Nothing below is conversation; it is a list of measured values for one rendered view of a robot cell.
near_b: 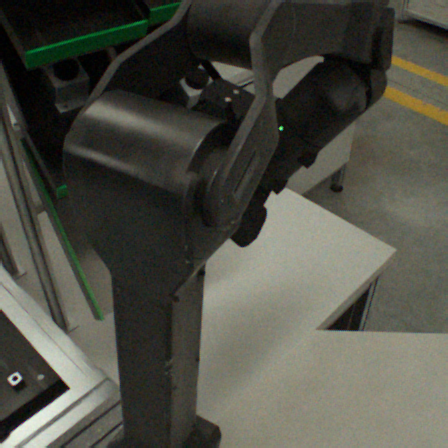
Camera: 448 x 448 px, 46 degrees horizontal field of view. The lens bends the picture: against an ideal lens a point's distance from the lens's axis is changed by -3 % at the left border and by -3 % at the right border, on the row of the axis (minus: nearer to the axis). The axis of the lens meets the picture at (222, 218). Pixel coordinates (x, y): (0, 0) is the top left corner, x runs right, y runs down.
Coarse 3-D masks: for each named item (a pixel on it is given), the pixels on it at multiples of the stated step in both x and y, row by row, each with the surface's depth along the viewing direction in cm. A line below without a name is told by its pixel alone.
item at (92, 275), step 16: (32, 160) 68; (32, 176) 71; (48, 192) 72; (48, 208) 70; (64, 208) 73; (64, 224) 73; (64, 240) 68; (80, 240) 73; (80, 256) 73; (96, 256) 74; (80, 272) 69; (96, 272) 73; (96, 288) 73; (96, 304) 69; (112, 304) 74
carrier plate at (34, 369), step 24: (0, 312) 76; (0, 336) 72; (24, 336) 73; (0, 360) 69; (24, 360) 70; (0, 384) 67; (24, 384) 67; (48, 384) 67; (0, 408) 64; (24, 408) 65
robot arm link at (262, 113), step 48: (192, 0) 26; (240, 0) 25; (288, 0) 27; (336, 0) 34; (384, 0) 40; (144, 48) 26; (192, 48) 27; (240, 48) 25; (288, 48) 27; (336, 48) 36; (96, 96) 25; (240, 144) 22; (240, 192) 23
